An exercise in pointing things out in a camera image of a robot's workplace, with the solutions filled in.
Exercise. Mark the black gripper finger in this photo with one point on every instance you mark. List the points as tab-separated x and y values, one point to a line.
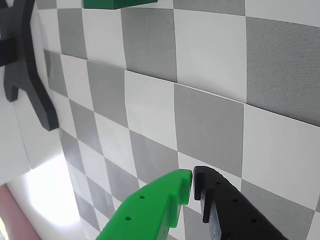
230	210

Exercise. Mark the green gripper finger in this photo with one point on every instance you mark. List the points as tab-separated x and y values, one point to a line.
150	207

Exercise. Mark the green cube dice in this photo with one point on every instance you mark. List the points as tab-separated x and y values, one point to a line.
110	3

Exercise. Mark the beige round plate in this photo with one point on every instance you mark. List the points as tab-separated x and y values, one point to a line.
12	215

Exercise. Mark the grey white checkered mat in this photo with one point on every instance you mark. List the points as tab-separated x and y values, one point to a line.
207	50

